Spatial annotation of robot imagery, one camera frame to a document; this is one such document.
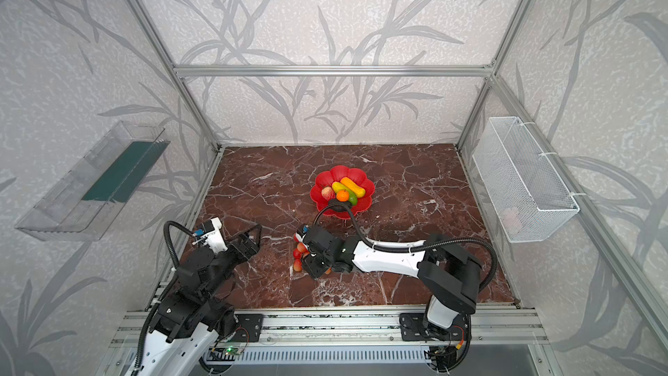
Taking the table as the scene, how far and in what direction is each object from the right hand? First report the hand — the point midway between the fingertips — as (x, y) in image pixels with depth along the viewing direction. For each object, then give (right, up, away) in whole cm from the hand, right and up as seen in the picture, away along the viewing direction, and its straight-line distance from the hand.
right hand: (309, 252), depth 82 cm
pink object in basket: (+59, +12, -10) cm, 61 cm away
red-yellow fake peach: (+4, +17, +18) cm, 25 cm away
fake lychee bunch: (-3, -1, +2) cm, 4 cm away
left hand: (-14, +11, -8) cm, 19 cm away
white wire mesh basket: (+56, +20, -21) cm, 63 cm away
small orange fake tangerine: (+10, +17, +12) cm, 23 cm away
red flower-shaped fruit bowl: (+4, +23, +23) cm, 33 cm away
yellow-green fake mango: (+8, +20, +20) cm, 29 cm away
